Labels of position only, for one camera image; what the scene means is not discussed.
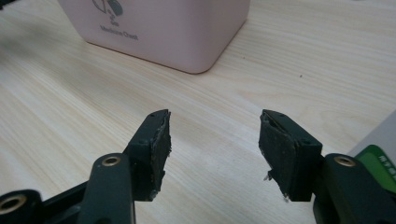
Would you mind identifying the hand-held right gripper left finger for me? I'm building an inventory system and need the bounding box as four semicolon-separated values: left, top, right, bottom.
123;108;173;203

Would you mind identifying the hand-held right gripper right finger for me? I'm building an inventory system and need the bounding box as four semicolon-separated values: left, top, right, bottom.
258;108;324;203

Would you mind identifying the green and white medicine carton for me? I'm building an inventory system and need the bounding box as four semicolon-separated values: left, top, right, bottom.
346;109;396;195

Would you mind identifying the pink medicine box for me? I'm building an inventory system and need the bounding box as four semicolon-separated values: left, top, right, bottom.
57;0;251;75

